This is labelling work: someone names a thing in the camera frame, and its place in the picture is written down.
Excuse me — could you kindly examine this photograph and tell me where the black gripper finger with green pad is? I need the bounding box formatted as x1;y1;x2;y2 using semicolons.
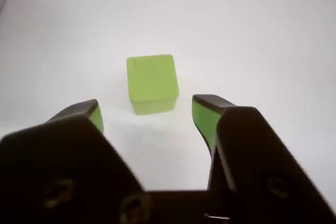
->
191;93;336;224
0;99;152;224

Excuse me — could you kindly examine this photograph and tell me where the green lego block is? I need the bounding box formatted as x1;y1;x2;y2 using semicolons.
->
126;54;180;116

